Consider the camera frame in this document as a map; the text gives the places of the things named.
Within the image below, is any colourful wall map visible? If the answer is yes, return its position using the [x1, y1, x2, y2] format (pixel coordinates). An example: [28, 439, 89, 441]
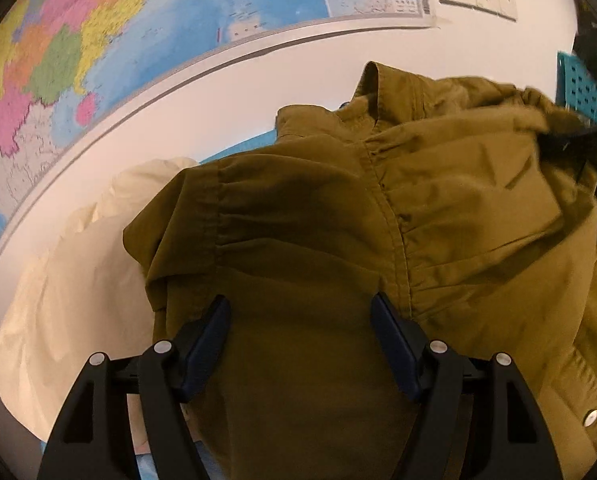
[0, 0, 439, 278]

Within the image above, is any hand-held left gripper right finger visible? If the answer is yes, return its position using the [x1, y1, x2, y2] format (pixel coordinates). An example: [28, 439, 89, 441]
[370, 291, 563, 480]

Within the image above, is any olive green shirt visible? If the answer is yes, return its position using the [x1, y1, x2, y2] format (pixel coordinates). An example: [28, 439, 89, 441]
[122, 61, 597, 480]

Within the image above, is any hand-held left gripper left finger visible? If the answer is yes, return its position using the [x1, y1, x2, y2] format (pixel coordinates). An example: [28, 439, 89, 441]
[37, 294, 232, 480]

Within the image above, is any cream garment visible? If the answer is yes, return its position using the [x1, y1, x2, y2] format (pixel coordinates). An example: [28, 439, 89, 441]
[0, 156, 202, 456]

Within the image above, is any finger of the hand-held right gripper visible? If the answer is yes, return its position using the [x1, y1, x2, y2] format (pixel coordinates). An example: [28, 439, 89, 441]
[536, 120, 597, 156]

